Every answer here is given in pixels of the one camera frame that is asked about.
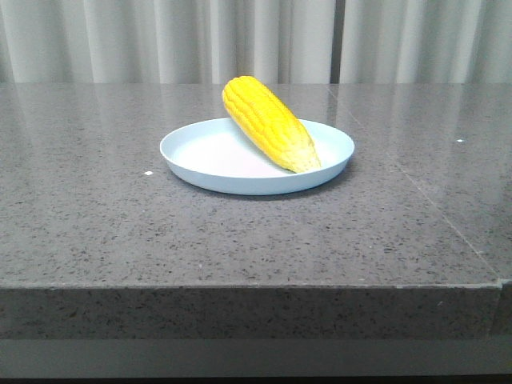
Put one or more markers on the light blue round plate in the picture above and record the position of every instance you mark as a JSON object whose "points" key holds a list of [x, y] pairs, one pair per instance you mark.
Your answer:
{"points": [[216, 155]]}

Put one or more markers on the yellow corn cob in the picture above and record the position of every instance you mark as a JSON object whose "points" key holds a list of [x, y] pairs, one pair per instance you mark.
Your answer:
{"points": [[270, 124]]}

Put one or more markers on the white pleated curtain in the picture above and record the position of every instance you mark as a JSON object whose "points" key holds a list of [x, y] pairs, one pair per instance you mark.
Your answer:
{"points": [[381, 42]]}

